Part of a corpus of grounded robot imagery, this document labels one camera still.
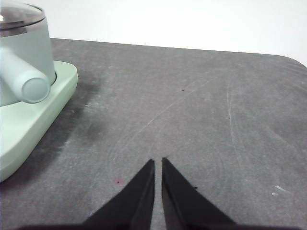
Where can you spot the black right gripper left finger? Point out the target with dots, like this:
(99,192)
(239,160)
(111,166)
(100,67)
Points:
(134,201)

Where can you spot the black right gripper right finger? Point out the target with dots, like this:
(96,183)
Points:
(182,201)

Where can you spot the glass lid with green knob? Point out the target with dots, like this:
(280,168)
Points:
(21,14)

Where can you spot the green breakfast machine base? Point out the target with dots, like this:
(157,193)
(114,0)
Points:
(28,129)

